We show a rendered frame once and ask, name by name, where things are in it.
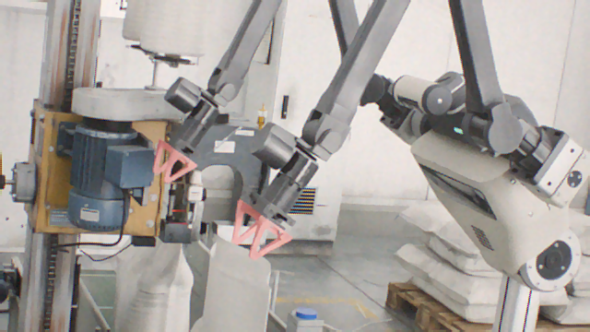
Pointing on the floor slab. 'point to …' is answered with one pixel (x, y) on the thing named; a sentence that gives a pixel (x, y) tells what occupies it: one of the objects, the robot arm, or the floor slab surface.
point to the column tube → (52, 91)
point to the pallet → (415, 299)
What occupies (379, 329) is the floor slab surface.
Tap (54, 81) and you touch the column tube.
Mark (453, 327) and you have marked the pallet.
